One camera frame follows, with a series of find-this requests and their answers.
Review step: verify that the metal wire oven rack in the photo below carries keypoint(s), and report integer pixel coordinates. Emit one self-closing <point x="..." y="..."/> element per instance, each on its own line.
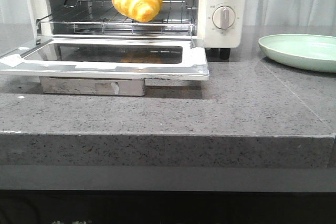
<point x="98" y="17"/>

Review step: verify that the light green round plate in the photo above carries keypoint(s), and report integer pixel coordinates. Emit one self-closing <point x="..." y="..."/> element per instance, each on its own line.
<point x="302" y="51"/>

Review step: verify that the yellow striped croissant bread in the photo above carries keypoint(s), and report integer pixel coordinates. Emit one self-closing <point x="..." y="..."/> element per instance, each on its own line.
<point x="140" y="10"/>

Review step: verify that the lower oven control knob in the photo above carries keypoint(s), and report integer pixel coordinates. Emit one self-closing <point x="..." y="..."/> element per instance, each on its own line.
<point x="223" y="17"/>

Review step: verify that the glass oven door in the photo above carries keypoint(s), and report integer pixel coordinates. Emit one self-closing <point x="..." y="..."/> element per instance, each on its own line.
<point x="97" y="65"/>

